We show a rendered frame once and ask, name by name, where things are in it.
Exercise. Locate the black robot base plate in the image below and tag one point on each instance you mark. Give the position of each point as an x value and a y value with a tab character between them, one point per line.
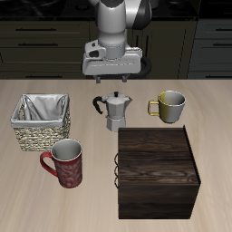
146	67

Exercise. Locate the red patterned mug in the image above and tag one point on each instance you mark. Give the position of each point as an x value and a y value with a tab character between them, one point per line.
65	164

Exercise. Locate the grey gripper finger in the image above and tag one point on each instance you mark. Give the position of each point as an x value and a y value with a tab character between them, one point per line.
98	79
124	78

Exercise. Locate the yellow and white mug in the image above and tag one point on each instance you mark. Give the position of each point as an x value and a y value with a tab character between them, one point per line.
169	106

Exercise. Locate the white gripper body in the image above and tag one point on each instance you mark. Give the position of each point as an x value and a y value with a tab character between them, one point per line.
114	64

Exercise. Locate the dark wooden cabinet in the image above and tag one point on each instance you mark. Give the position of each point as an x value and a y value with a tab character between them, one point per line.
157	172

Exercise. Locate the woven basket with white liner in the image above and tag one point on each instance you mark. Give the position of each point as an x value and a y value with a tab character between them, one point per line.
40	120

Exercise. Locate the dark kitchen cupboards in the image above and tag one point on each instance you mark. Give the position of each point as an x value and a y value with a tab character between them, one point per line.
39	48

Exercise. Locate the silver moka pot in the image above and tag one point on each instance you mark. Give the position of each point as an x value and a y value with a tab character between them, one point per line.
114	110

